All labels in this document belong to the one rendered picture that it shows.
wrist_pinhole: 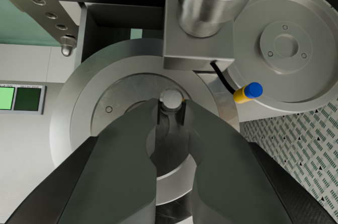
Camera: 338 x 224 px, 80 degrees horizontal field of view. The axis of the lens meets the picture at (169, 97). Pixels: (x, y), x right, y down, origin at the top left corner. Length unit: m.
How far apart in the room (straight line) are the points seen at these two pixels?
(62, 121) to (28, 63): 3.34
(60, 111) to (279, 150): 0.27
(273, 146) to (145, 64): 0.24
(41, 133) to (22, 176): 0.10
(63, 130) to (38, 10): 0.35
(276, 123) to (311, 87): 0.13
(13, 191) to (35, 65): 2.93
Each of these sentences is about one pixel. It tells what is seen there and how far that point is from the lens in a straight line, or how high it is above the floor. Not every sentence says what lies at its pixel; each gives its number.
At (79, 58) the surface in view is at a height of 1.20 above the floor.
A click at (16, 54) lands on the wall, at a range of 3.64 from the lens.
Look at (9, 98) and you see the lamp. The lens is 0.60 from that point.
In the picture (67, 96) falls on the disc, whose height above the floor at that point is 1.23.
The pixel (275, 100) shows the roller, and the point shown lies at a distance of 0.19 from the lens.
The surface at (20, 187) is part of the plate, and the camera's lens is 0.59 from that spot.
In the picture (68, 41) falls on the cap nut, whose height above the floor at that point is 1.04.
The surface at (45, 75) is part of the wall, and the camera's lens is 3.34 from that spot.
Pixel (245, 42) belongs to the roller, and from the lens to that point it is 0.20.
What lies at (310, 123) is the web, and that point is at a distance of 0.28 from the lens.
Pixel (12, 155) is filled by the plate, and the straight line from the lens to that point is 0.59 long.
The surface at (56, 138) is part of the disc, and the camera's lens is 0.18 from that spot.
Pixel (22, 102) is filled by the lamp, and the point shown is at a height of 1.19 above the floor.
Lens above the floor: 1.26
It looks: 11 degrees down
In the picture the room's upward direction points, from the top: 178 degrees counter-clockwise
